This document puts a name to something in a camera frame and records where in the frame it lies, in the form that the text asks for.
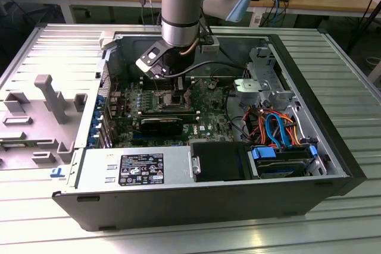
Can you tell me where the RAM slot with white clips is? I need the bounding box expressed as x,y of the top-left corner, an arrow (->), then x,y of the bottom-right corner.
141,81 -> 195,87
140,106 -> 201,118

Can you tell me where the CPU socket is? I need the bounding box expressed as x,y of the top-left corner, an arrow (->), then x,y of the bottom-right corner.
156,89 -> 194,109

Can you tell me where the green motherboard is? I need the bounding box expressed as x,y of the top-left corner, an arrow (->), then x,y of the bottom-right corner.
108,77 -> 248,149

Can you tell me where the silver metal drive cage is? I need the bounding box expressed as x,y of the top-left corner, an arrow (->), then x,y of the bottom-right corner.
242,46 -> 301,112

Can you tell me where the black drive bay box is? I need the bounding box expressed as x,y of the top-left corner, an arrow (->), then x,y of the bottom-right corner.
190,142 -> 251,182

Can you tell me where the black label sticker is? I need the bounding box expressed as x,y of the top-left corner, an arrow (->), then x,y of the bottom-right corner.
118,153 -> 164,186

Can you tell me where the silver power supply unit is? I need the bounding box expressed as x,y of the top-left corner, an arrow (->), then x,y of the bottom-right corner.
67,146 -> 194,189

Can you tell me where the black open PC case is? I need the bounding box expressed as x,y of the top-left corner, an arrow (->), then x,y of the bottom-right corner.
52,29 -> 367,233

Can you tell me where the hard disk in blue carrier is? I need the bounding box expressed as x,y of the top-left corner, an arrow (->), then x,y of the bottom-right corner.
248,143 -> 321,179

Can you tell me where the grey plastic parts rack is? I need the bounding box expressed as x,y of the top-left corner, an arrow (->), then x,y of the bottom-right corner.
0,74 -> 89,171

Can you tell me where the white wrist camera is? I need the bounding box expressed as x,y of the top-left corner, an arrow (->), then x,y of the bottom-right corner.
136,39 -> 167,80
198,36 -> 220,55

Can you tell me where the black camera cable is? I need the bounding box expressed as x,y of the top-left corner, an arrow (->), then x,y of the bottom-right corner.
162,60 -> 248,79

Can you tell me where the thick black wire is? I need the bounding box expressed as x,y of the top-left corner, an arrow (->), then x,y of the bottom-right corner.
224,85 -> 249,142

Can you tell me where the silver bracket with green dot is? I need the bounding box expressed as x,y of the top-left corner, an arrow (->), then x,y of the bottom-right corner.
233,77 -> 264,105

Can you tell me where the orange wire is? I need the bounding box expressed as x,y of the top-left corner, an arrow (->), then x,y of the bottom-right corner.
285,115 -> 301,147
257,110 -> 268,145

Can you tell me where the blue flat data wire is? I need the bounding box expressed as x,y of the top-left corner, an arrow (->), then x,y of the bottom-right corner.
266,113 -> 282,148
275,113 -> 295,150

